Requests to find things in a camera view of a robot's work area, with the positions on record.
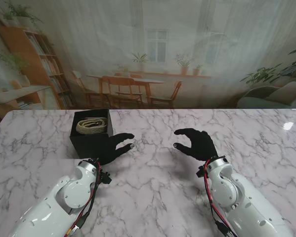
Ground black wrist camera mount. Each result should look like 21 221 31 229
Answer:
99 171 112 185
196 165 208 177

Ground left arm red black cables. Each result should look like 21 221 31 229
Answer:
63 160 104 237

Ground right arm red black cables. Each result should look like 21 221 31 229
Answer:
203 159 237 237

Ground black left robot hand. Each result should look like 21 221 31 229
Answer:
88 132 136 166

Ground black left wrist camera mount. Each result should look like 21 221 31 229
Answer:
99 171 112 185

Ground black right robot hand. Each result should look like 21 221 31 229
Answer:
172 128 219 161

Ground arm red black cables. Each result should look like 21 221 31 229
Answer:
203 159 237 237
63 160 104 237

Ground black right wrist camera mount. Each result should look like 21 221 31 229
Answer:
196 165 208 177

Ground beige woven belt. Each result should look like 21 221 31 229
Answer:
75 118 108 136

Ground printed room scene backdrop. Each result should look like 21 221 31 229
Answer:
0 0 296 111

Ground black belt storage box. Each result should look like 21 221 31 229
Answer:
69 108 114 160

